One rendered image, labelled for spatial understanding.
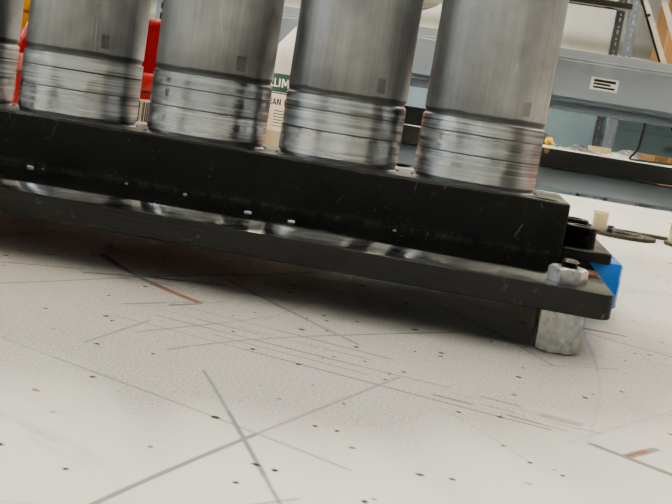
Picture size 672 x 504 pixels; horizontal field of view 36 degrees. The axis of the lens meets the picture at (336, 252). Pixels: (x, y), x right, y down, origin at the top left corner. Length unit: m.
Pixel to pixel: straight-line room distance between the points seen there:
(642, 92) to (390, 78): 2.26
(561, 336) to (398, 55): 0.07
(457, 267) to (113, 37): 0.09
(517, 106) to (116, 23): 0.08
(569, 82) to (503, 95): 2.24
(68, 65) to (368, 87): 0.06
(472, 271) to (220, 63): 0.07
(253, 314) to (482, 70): 0.07
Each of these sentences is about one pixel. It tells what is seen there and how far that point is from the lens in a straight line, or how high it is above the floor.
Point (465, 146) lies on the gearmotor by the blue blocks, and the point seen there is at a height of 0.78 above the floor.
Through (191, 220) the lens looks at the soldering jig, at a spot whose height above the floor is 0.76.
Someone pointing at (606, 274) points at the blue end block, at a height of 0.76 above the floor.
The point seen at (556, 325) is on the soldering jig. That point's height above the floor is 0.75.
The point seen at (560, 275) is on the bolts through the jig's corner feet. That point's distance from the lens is 0.16.
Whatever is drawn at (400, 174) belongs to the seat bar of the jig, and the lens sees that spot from 0.20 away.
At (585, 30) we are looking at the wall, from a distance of 4.60.
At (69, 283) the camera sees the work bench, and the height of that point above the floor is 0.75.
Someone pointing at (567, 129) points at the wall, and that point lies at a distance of 4.57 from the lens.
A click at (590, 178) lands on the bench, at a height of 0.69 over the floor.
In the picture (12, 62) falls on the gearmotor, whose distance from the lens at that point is 0.23.
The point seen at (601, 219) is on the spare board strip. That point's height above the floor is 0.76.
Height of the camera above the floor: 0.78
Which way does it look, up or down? 8 degrees down
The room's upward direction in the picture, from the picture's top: 9 degrees clockwise
